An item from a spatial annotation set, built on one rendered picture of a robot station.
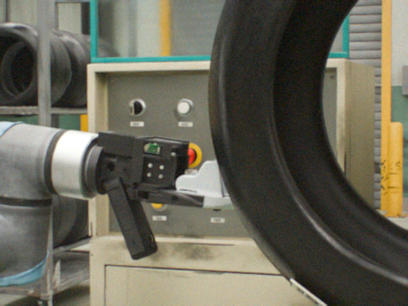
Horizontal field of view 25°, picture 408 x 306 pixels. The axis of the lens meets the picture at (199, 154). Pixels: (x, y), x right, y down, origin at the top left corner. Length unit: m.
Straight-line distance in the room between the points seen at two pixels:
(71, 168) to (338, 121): 0.72
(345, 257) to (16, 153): 0.48
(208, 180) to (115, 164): 0.13
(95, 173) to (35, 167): 0.08
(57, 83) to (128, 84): 3.08
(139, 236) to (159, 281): 0.72
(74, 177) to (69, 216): 3.87
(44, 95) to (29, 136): 3.60
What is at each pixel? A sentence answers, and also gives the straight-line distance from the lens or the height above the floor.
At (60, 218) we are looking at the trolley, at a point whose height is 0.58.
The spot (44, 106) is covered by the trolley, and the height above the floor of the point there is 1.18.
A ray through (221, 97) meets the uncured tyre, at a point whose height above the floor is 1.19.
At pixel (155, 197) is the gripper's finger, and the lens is 1.18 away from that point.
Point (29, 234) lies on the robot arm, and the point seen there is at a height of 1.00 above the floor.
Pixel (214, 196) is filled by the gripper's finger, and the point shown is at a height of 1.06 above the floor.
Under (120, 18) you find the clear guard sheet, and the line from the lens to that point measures 1.97.
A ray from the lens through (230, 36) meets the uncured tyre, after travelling 1.06.
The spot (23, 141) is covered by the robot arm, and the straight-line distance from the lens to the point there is 1.26.
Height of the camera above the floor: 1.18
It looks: 3 degrees down
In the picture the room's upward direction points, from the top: straight up
